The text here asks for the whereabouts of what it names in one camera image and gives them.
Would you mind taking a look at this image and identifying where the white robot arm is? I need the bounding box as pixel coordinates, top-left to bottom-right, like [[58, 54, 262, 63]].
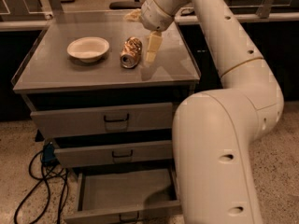
[[129, 0, 284, 224]]

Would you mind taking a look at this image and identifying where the middle grey drawer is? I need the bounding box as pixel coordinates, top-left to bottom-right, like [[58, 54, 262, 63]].
[[54, 140, 173, 168]]

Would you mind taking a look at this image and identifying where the grey drawer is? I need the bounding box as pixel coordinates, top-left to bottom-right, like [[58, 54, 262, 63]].
[[54, 140, 173, 168], [31, 103, 172, 138], [64, 168, 181, 224]]

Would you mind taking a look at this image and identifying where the dark counter cabinet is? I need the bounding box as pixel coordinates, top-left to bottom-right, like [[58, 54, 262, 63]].
[[178, 21, 299, 101]]

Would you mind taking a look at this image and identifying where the bottom grey drawer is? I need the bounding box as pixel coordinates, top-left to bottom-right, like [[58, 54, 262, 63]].
[[64, 168, 181, 224]]

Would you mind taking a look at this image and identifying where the black floor cable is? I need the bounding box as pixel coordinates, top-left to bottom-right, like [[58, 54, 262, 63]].
[[13, 149, 70, 224]]

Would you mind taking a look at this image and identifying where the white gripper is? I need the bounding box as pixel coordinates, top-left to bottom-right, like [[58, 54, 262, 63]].
[[124, 0, 174, 63]]

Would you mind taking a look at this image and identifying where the white bowl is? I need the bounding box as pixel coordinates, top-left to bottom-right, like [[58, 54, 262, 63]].
[[66, 37, 110, 63]]

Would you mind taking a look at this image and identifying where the orange soda can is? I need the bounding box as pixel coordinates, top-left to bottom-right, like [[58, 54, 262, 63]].
[[120, 36, 142, 69]]

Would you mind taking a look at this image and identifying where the top grey drawer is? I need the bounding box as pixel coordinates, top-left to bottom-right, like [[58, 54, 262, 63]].
[[31, 103, 172, 138]]

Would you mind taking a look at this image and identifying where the grey drawer cabinet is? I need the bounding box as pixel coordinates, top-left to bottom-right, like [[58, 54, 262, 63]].
[[11, 10, 201, 224]]

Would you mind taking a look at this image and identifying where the blue power box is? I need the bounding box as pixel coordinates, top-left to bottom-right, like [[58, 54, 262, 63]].
[[41, 143, 57, 166]]

